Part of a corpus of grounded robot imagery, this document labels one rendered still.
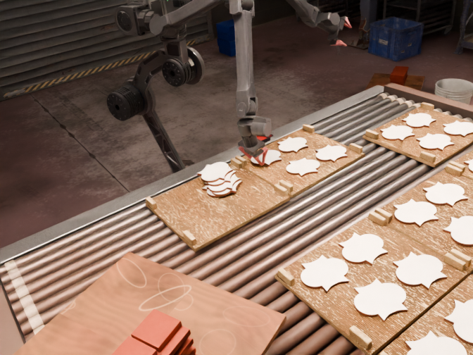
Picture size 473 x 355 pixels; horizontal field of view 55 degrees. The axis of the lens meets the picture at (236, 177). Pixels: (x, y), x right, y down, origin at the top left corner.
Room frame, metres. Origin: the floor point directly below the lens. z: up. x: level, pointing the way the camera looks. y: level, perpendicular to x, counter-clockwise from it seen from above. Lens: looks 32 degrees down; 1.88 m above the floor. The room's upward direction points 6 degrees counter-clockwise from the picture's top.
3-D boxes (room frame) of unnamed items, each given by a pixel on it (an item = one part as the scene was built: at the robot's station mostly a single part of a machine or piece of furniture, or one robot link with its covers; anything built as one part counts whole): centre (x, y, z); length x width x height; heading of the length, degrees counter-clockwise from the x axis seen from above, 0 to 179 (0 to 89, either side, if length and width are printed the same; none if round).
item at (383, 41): (5.43, -2.10, 0.19); 0.50 x 0.41 x 0.37; 26
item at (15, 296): (1.53, -0.10, 0.90); 1.95 x 0.05 x 0.05; 123
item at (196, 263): (1.32, -0.23, 0.90); 1.95 x 0.05 x 0.05; 123
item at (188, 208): (1.36, 0.08, 0.93); 0.41 x 0.35 x 0.02; 124
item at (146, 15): (1.99, 0.30, 1.45); 0.09 x 0.08 x 0.12; 143
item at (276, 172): (1.60, -0.26, 0.93); 0.41 x 0.35 x 0.02; 125
